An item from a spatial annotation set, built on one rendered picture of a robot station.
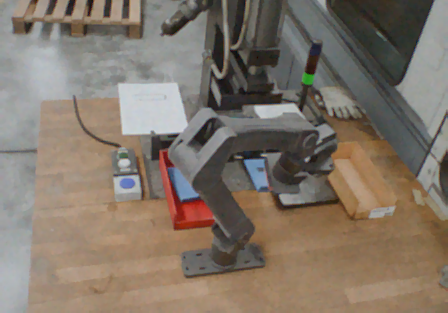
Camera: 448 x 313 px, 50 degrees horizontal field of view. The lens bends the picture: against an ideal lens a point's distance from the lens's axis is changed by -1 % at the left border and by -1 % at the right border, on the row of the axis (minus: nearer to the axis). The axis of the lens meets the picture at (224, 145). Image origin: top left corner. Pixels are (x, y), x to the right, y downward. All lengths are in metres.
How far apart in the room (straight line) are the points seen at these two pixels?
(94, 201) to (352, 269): 0.68
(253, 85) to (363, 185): 0.46
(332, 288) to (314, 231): 0.18
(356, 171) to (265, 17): 0.58
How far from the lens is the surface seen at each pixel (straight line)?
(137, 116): 1.60
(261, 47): 1.26
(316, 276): 1.21
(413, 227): 1.44
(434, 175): 1.61
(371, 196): 1.46
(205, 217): 1.27
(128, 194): 1.29
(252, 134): 0.89
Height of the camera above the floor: 1.83
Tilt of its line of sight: 38 degrees down
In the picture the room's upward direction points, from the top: 8 degrees clockwise
